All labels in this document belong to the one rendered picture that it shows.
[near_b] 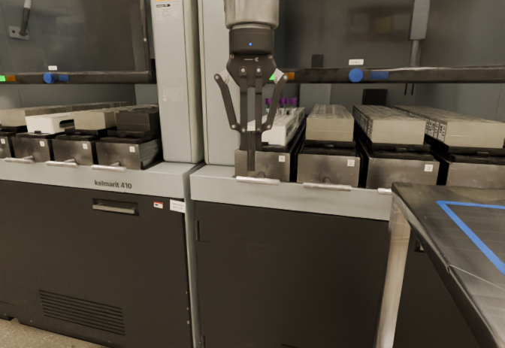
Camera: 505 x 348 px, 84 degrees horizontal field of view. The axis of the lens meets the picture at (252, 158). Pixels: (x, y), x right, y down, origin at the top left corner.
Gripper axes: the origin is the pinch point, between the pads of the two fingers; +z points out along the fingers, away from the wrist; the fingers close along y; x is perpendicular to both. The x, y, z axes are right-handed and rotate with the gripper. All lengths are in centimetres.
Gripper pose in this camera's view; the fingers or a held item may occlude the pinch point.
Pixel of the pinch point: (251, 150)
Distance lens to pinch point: 51.4
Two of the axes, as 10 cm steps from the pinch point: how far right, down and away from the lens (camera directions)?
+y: -10.0, -0.1, 0.3
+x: -0.3, 2.4, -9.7
